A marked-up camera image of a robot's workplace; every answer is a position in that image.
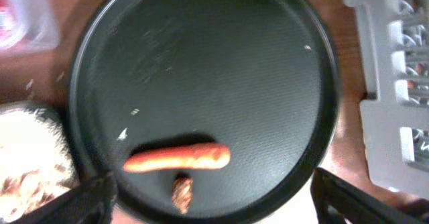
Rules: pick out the round black serving tray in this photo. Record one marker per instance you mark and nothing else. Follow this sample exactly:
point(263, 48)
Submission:
point(258, 76)

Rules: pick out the clear plastic waste bin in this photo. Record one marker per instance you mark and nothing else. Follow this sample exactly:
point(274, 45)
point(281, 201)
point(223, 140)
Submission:
point(28, 26)

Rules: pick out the food scraps pile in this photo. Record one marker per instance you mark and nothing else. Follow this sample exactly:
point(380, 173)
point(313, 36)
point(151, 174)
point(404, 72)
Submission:
point(14, 207)

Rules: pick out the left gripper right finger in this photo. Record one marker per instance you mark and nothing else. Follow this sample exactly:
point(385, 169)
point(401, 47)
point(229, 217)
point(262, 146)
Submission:
point(337, 201)

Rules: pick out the orange carrot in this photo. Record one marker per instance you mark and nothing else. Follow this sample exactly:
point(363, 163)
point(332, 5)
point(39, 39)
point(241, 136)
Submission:
point(206, 156)

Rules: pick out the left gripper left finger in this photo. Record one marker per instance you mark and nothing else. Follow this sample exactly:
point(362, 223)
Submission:
point(90, 202)

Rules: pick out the brown food lump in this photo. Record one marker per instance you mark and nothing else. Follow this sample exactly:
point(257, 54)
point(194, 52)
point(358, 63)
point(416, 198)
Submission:
point(182, 194)

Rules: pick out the black rectangular tray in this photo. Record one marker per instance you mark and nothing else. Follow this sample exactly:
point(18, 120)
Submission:
point(57, 116)

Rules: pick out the grey dishwasher rack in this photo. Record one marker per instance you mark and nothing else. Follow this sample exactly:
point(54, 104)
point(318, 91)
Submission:
point(393, 38)

